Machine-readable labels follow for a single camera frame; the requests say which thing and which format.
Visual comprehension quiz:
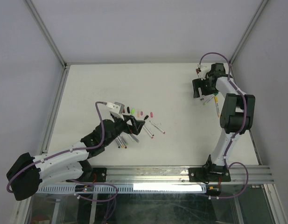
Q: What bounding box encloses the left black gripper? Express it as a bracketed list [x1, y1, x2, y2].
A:
[104, 114, 144, 146]

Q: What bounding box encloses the grey pen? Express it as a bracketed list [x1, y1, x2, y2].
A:
[131, 134, 140, 143]

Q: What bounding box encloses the yellow marker pen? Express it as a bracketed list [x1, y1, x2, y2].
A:
[117, 138, 125, 148]

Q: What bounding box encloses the pink cap marker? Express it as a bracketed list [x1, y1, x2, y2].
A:
[149, 120, 165, 134]

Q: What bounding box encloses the brown cap marker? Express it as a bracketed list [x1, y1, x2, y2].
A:
[119, 136, 127, 148]

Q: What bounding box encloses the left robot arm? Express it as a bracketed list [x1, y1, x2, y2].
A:
[6, 115, 146, 201]

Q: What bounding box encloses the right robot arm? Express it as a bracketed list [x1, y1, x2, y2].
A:
[192, 63, 255, 181]

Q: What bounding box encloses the controller board with LEDs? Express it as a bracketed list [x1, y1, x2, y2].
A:
[75, 185, 95, 192]

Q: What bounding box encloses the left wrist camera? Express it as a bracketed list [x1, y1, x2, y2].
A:
[106, 102, 125, 120]

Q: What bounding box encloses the aluminium front rail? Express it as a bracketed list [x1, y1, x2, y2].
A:
[98, 164, 274, 185]

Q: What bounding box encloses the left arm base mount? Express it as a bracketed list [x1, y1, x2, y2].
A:
[73, 160, 107, 183]

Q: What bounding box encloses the slotted cable duct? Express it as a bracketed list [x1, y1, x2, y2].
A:
[37, 183, 206, 194]

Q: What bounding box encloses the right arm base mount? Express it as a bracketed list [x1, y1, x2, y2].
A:
[188, 155, 231, 184]

